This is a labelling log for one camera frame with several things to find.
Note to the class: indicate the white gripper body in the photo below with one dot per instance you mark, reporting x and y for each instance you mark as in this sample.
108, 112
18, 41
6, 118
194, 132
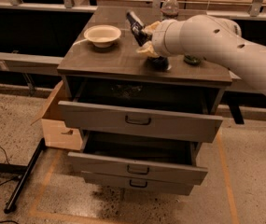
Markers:
160, 38

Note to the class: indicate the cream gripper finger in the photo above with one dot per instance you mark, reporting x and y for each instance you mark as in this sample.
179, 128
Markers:
149, 29
147, 50

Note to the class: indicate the blue chip bag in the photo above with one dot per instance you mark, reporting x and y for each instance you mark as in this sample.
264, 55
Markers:
137, 28

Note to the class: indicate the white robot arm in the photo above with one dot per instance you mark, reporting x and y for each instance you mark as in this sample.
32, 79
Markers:
213, 39

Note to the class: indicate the green soda can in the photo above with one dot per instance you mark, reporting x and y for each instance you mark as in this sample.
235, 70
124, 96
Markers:
191, 60

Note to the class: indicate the clear plastic water bottle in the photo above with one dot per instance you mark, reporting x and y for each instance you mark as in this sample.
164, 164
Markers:
169, 10

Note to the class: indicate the grey metal drawer cabinet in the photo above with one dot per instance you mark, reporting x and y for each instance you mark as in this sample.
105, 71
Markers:
121, 77

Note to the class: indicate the top grey drawer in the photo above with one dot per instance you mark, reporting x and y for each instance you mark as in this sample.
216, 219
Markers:
141, 122

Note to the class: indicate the grey drawer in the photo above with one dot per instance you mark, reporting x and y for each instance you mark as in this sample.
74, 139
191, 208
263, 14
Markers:
136, 183
150, 170
141, 122

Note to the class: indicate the cardboard box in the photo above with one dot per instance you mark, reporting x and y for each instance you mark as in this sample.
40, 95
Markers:
55, 133

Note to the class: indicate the middle grey drawer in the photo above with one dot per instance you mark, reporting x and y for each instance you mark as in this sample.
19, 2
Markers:
150, 170

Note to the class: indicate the bottom grey drawer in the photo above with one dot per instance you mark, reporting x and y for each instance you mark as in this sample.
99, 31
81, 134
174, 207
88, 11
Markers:
136, 183

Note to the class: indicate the black metal stand leg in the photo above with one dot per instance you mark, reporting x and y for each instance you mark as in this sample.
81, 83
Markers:
11, 204

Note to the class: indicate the grey shelf rail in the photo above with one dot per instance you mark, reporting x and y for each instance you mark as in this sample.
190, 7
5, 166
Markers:
32, 64

